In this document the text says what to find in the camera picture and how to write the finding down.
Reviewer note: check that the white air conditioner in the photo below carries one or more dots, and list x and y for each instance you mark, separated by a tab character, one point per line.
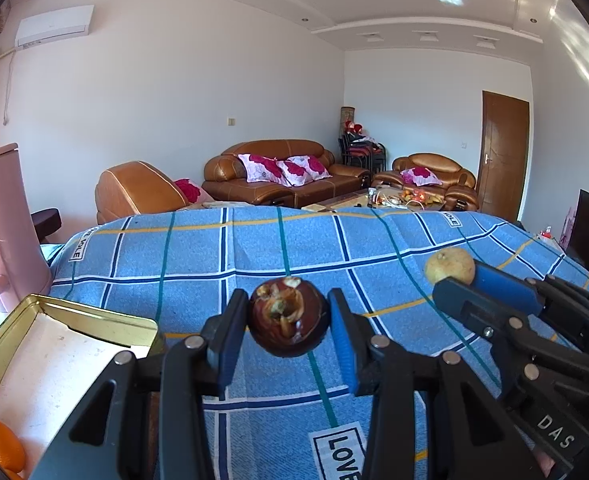
54	25

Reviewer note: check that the large orange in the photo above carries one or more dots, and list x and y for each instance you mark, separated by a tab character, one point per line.
2	447

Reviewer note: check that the pink electric kettle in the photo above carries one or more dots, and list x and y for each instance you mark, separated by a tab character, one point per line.
9	220

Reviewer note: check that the white pillow with red flowers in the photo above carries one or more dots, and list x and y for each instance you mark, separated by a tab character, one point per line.
304	167
419	176
262	167

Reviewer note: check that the tall brown vase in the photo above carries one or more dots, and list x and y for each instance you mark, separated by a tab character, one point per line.
348	117

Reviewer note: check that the stacked dark chairs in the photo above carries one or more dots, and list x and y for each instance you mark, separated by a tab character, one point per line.
364	152

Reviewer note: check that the brown leather armchair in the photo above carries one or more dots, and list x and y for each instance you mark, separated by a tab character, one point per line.
434	160

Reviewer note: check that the brown leather recliner chair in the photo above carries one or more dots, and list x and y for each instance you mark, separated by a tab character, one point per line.
134	190

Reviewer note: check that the gold metal tin box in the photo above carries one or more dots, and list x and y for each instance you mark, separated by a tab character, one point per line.
49	360

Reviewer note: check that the red flowered cushion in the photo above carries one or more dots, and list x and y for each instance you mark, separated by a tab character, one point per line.
189	190

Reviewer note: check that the dark side table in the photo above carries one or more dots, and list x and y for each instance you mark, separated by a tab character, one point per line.
49	220

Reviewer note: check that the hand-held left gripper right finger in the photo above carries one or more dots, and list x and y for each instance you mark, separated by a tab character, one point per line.
344	345

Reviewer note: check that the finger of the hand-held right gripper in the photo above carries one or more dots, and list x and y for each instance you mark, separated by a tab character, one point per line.
504	285
464	300

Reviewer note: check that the blue checked cloth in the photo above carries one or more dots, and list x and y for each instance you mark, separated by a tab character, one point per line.
324	245

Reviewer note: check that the brown wooden door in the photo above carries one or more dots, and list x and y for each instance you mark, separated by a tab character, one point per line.
501	160

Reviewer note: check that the dark brown mangosteen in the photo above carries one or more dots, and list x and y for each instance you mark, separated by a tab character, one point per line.
289	330

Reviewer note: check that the small yellow-green fruit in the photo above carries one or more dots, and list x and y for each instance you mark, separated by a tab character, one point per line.
447	265

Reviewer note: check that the brown leather sofa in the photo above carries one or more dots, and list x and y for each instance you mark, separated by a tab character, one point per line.
274	146

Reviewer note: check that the wooden coffee table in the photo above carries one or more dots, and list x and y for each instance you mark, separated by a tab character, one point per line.
334	202

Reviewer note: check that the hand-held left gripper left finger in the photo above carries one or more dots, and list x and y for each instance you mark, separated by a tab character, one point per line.
232	355

